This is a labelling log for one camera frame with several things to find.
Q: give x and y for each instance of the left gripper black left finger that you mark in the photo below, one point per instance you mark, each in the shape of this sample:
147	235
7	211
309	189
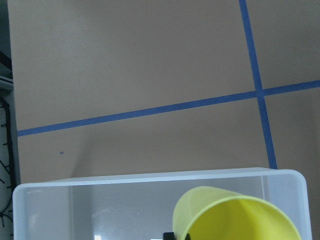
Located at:
169	236

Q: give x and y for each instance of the yellow plastic cup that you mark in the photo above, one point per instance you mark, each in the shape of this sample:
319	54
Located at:
210	213

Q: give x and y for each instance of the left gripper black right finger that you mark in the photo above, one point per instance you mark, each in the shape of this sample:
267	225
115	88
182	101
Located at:
188	236

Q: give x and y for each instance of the clear plastic bin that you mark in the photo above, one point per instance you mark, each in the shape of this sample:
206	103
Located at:
141	206

